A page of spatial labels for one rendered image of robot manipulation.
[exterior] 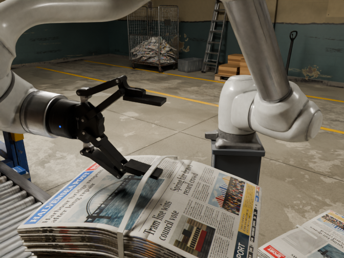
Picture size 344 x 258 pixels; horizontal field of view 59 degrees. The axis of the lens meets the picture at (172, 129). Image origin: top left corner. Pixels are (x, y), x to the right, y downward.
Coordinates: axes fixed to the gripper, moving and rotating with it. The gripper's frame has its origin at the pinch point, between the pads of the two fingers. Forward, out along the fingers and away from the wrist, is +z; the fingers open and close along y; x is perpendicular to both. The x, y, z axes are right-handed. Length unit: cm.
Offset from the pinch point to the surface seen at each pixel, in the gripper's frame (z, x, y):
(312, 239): 40, -39, 45
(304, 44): 77, -713, 60
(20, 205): -66, -28, 56
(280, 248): 30, -32, 45
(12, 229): -57, -15, 55
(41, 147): -226, -212, 154
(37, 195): -64, -35, 55
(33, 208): -59, -27, 55
